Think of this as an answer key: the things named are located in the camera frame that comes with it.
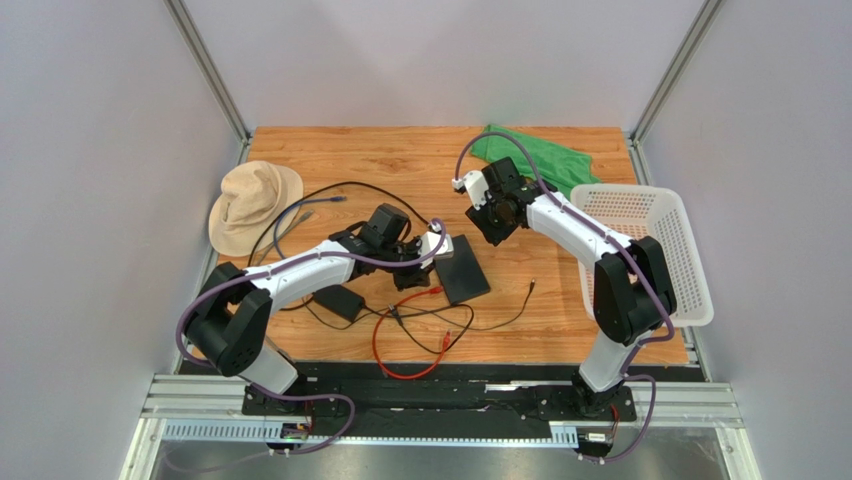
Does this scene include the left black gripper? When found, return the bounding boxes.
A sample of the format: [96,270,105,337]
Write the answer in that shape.
[378,237,436,293]

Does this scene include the black power cord with plug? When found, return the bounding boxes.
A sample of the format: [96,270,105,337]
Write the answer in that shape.
[279,296,475,355]

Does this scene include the black network switch box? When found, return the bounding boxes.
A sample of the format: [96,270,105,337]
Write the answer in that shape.
[435,235,491,305]

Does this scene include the black ethernet cable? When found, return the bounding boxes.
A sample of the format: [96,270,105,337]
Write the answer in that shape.
[247,180,433,269]

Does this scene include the red ethernet cable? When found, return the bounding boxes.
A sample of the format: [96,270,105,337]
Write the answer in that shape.
[369,284,455,381]

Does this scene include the thin black adapter cable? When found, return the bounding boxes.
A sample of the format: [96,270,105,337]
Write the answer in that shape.
[385,278,539,333]

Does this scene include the blue ethernet cable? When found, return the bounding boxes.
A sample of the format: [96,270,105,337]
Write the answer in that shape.
[272,195,349,261]

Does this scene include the grey ethernet cable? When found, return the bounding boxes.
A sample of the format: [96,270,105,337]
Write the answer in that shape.
[256,209,315,264]

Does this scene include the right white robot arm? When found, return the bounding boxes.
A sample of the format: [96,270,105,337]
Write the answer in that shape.
[452,158,677,416]

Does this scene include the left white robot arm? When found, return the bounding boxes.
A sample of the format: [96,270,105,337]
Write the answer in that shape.
[176,204,454,395]

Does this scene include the green cloth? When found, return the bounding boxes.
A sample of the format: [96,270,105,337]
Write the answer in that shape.
[469,124,602,196]

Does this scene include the black power adapter brick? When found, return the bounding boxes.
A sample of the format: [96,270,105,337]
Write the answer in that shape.
[313,285,366,323]

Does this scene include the white plastic basket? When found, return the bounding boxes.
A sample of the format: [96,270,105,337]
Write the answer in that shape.
[570,183,714,328]

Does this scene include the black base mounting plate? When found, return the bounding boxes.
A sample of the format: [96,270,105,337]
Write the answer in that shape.
[237,362,639,440]

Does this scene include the beige bucket hat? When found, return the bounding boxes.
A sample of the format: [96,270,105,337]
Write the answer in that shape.
[208,160,304,257]

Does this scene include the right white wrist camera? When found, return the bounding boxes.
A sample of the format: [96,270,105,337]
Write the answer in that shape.
[451,170,490,210]

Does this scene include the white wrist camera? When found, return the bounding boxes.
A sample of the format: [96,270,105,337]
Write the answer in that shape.
[418,231,455,270]
[451,170,490,210]

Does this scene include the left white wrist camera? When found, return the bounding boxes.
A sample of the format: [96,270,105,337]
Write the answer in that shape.
[418,231,455,270]

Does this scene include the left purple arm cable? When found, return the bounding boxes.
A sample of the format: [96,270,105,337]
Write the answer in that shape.
[174,218,449,457]

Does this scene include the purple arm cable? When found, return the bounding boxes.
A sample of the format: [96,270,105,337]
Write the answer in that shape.
[453,131,678,465]
[174,218,449,457]

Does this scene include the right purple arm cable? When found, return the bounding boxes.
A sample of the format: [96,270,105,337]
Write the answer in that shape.
[453,131,678,465]

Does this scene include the aluminium frame rail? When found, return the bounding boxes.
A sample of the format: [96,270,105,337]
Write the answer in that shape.
[122,362,761,479]

